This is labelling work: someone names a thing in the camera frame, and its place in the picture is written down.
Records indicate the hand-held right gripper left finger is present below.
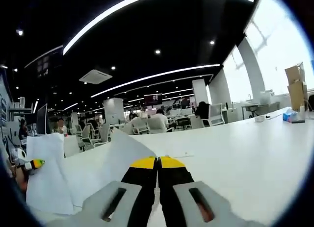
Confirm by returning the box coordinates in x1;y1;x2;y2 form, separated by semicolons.
45;156;157;227

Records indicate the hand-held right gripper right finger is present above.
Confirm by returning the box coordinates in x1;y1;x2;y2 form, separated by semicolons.
157;156;268;227

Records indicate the white printing paper sheet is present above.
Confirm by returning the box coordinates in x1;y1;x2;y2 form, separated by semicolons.
98;127;157;183

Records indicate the person's left hand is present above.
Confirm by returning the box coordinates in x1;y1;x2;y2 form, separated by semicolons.
14;166;29;192

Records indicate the dark computer monitor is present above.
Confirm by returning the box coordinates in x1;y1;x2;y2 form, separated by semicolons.
36;103;49;136

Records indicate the metal shelf rack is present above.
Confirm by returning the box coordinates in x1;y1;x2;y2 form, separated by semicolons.
9;97;34;115

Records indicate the group of white office chairs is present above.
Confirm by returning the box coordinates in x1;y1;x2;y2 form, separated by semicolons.
71;103;224;151

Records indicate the large hanging display screen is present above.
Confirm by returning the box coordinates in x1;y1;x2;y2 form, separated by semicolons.
34;55;54;78

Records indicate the ceiling air conditioner unit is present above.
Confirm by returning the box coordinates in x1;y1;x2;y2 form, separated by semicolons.
78;69;113;85

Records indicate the long ceiling light strip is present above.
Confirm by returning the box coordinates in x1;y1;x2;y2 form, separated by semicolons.
62;0;256;56

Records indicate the thin ceiling light strip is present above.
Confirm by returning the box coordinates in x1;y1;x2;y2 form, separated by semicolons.
90;63;221;98

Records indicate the blue tissue pack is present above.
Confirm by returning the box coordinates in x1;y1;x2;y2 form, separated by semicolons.
282;108;299;122

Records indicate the cardboard box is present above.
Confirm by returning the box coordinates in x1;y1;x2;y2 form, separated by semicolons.
284;62;306;85
287;81;309;112

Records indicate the blue and white wall poster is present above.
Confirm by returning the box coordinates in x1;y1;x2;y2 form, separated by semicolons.
0;72;13;129

